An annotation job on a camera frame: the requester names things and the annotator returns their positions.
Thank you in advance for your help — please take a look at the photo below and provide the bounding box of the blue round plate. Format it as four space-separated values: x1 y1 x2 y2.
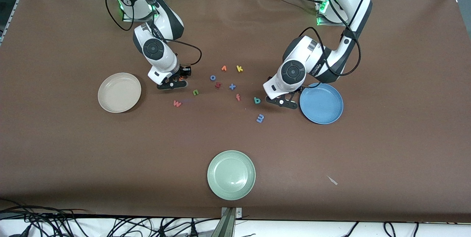
299 82 344 125

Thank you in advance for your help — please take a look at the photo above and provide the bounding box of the beige round plate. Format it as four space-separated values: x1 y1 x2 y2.
98 72 142 113

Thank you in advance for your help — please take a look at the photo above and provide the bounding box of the brown paper table cover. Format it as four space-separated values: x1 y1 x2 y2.
0 0 471 223

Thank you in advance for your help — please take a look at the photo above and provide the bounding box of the green round plate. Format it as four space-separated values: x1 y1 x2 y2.
207 150 256 201

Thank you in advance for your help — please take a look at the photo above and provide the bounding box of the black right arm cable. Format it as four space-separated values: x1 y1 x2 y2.
105 0 202 67

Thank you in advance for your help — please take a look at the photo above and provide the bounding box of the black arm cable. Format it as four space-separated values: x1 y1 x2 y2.
105 0 202 67
296 0 363 77

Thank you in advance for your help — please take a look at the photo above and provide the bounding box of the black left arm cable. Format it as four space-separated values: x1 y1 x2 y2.
296 0 363 77

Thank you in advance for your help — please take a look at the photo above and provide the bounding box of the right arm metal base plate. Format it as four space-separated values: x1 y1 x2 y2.
122 0 163 22

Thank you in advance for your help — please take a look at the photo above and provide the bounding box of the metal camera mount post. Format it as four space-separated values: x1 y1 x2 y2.
215 207 243 237

